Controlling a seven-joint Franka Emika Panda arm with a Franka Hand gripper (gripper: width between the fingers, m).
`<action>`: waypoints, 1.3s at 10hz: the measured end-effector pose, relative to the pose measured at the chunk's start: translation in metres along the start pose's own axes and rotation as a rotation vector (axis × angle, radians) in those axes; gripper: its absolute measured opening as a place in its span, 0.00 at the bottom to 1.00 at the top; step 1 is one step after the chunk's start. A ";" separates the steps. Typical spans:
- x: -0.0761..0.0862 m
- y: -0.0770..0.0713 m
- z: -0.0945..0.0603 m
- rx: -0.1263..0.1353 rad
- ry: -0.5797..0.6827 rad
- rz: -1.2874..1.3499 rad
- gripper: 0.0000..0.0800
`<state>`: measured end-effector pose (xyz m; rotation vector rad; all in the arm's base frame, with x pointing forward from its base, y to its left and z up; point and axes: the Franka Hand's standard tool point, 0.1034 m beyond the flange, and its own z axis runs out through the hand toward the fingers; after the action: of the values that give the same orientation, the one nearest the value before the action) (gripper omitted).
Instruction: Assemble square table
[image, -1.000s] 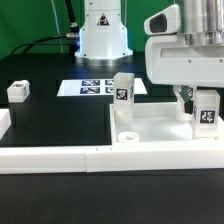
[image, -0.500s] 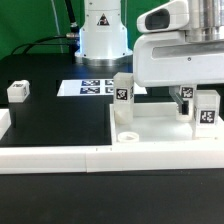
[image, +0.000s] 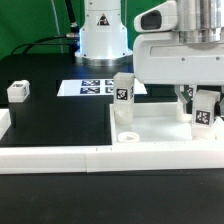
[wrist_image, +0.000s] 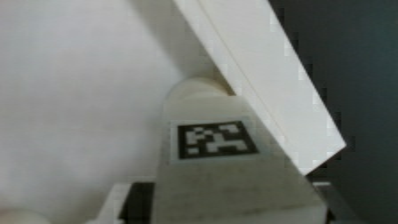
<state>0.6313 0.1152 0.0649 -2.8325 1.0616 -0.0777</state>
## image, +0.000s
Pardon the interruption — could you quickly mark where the white marker sheet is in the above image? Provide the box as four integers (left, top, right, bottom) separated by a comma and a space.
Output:
56, 77, 148, 98

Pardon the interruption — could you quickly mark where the white U-shaped obstacle wall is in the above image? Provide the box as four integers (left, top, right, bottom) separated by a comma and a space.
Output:
0, 108, 224, 175

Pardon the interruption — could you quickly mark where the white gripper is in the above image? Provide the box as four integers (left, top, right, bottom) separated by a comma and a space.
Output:
133, 32, 224, 113

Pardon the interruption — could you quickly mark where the white square table top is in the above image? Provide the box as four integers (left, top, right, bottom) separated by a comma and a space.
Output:
109, 101, 224, 145

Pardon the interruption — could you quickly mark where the grey thin cable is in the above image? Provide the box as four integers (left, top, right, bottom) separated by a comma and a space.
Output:
50, 0, 65, 54

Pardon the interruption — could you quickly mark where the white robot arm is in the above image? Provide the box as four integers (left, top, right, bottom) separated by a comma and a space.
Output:
76, 0, 224, 117

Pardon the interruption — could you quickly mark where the black cable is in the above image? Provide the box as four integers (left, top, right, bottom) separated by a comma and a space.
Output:
10, 0, 81, 64

